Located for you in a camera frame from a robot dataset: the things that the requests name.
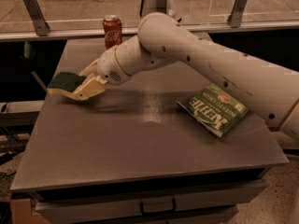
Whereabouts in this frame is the red soda can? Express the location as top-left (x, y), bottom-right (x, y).
top-left (103, 15), bottom-right (122, 49)

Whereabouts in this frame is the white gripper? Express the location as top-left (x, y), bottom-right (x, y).
top-left (73, 46), bottom-right (131, 101)

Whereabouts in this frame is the green and yellow sponge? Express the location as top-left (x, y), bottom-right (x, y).
top-left (48, 72), bottom-right (85, 96)

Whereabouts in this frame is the left metal railing bracket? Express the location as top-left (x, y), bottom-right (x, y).
top-left (22, 0), bottom-right (50, 36)

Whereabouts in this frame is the right metal railing bracket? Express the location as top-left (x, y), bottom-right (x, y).
top-left (227, 0), bottom-right (248, 28)

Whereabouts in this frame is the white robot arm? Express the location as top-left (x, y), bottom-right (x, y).
top-left (80, 13), bottom-right (299, 140)

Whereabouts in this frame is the green Kettle chips bag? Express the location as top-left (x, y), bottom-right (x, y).
top-left (178, 84), bottom-right (249, 137)

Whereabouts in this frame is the horizontal metal rail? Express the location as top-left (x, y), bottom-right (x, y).
top-left (0, 21), bottom-right (299, 42)

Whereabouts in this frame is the grey drawer front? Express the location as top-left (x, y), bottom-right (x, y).
top-left (36, 179), bottom-right (266, 224)

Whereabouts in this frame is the black drawer handle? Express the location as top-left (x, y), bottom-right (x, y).
top-left (139, 198), bottom-right (177, 216)

